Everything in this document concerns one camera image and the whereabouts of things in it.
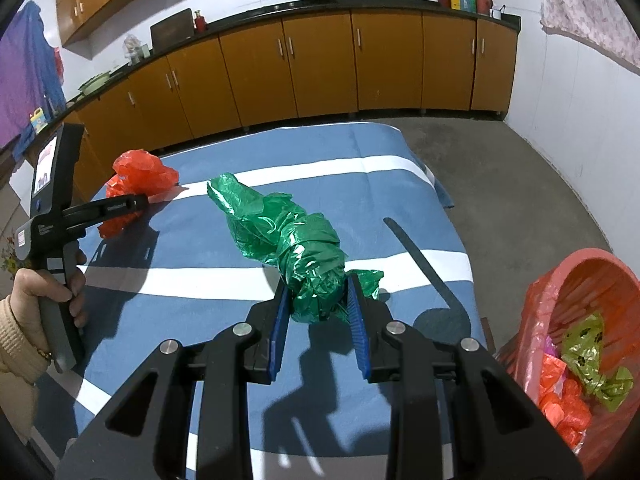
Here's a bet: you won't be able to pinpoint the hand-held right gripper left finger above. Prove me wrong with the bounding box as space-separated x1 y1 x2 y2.
54 282 293 480

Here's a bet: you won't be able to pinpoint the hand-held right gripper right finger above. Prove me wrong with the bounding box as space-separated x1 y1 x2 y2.
346 271 586 480

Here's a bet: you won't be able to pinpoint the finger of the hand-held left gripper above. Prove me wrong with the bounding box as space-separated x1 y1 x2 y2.
75 194 151 231

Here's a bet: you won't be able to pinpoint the red plastic bag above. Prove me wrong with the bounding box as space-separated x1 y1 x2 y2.
97 150 180 240
539 352 595 453

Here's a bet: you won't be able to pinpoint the red plastic basin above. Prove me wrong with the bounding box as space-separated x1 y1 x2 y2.
495 247 640 478

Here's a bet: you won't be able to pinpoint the person's left forearm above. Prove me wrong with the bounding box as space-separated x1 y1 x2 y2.
0 295 53 442

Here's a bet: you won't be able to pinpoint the person's left hand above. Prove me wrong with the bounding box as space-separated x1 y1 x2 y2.
9 251 90 353

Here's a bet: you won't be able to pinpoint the blue white striped blanket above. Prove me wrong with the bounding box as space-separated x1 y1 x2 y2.
30 121 488 480

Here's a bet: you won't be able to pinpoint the green cooking pot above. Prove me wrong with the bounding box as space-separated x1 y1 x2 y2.
77 71 113 95

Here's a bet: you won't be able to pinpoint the glass jar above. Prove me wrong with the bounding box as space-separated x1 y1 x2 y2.
122 34 151 63

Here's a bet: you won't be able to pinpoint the brown cutting board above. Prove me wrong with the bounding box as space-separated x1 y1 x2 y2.
150 8 195 50

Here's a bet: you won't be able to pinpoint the yellow green plastic bag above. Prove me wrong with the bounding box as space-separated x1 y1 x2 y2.
560 312 635 413

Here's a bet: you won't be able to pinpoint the wooden base cabinets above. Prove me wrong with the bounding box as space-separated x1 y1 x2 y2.
62 0 522 201

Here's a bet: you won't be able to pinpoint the pink floral hanging cloth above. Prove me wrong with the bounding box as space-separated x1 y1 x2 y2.
539 0 640 68

